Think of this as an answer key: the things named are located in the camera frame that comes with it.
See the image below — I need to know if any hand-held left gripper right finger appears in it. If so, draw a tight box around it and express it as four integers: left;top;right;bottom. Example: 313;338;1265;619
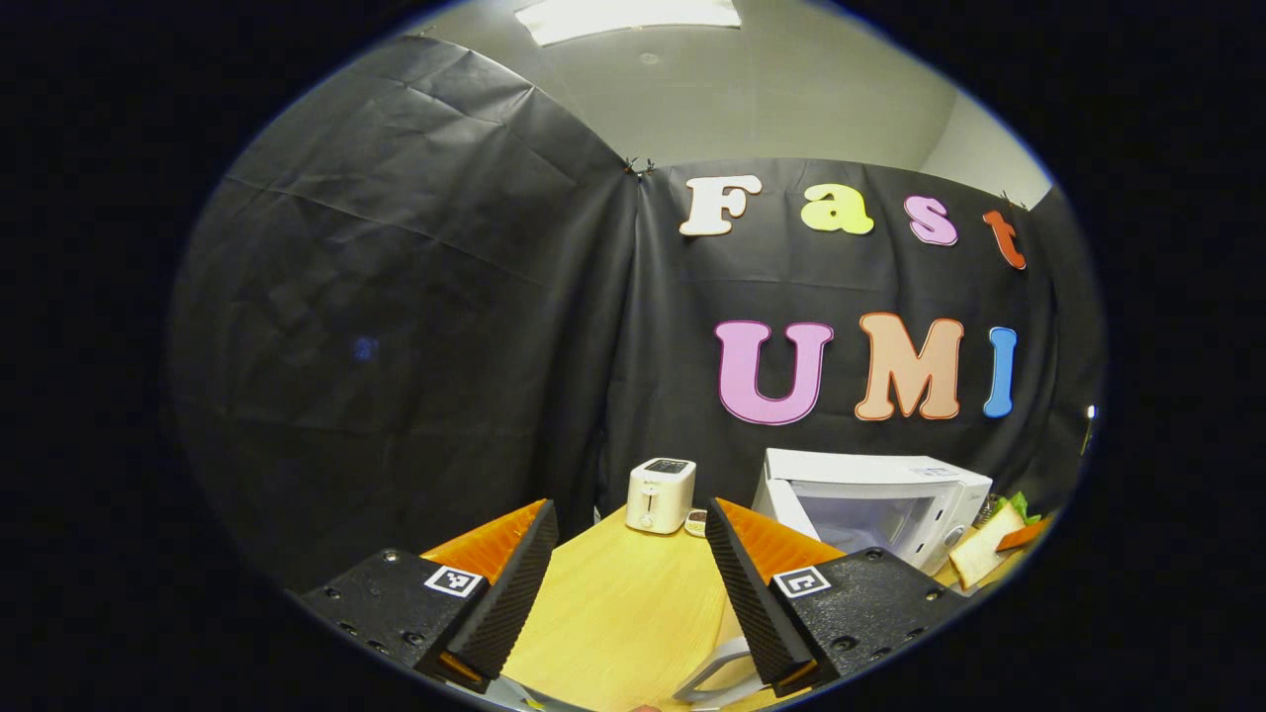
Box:
704;497;970;698

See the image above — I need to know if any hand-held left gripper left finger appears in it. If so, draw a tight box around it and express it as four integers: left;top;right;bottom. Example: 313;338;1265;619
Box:
297;499;560;693

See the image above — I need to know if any lettuce sandwich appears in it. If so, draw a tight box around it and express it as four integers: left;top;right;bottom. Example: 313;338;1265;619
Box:
948;491;1044;592

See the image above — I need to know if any white microwave oven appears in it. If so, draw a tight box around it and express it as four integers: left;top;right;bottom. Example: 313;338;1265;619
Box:
752;448;993;577

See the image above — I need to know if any white rectangular tray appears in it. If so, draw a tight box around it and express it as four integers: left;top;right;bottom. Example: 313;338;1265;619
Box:
675;636;763;705

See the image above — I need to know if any white toaster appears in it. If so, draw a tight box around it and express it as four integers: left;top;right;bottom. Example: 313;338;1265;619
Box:
626;458;697;536

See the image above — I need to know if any black backdrop cloth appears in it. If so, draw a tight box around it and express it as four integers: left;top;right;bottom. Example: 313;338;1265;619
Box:
168;35;1107;594

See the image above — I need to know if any ceiling light panel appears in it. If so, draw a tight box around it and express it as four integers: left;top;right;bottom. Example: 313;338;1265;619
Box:
514;0;743;46

